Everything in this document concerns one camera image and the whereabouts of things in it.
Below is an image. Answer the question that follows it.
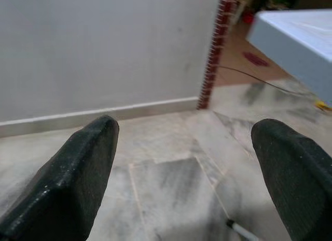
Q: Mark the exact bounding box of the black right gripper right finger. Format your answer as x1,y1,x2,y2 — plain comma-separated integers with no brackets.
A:
251,118,332,241

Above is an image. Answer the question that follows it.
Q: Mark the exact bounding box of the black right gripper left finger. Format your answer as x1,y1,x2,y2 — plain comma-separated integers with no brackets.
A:
0,115,120,241

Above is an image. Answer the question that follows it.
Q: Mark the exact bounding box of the white rod with black tip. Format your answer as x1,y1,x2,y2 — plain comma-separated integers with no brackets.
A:
226,219,261,241

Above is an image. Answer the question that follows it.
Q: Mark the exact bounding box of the small yellow floor object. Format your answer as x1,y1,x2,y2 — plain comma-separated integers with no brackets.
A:
313,100,329,111

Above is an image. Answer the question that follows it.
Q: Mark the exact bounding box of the white skirting board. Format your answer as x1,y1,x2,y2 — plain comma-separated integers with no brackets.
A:
0,96,199,138

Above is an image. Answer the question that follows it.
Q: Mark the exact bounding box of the red floor mat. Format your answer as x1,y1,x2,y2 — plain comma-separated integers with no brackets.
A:
242,51,269,68

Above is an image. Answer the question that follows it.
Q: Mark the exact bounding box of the brown ribbed threshold strip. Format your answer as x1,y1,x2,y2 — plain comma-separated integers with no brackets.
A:
197,0,236,111

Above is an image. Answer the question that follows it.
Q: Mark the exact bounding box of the thin brown floor cable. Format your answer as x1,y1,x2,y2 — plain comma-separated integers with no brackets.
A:
217,65,316,98

